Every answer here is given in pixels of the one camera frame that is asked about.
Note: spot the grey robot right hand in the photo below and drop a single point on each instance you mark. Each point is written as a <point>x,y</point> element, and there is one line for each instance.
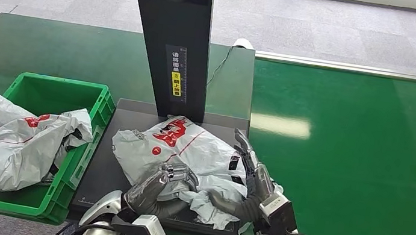
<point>259,184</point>

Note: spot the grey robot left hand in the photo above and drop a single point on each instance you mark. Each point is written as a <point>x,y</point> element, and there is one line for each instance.
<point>145,197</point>

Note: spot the white red-printed courier bag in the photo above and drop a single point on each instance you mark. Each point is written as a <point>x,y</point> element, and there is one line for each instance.
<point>195,151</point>

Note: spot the green conveyor belt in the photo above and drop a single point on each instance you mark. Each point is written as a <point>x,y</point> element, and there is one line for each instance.
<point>365,173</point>

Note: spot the black inbound scanner machine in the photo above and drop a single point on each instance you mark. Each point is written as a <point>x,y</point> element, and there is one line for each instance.
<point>171,27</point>

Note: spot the black yellow ruler label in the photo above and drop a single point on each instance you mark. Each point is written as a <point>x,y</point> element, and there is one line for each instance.
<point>176,76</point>

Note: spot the green plastic crate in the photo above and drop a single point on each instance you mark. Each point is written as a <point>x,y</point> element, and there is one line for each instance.
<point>54,92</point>

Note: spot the crumpled white courier bag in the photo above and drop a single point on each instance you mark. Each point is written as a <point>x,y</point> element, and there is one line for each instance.
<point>7,146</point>

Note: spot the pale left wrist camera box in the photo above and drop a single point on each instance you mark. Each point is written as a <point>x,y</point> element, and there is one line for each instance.
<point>144,231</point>

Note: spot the pale black right wrist camera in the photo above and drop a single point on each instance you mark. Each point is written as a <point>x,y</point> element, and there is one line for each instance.
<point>279,216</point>

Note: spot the aluminium conveyor rail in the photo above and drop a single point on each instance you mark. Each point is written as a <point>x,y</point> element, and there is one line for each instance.
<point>359,68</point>

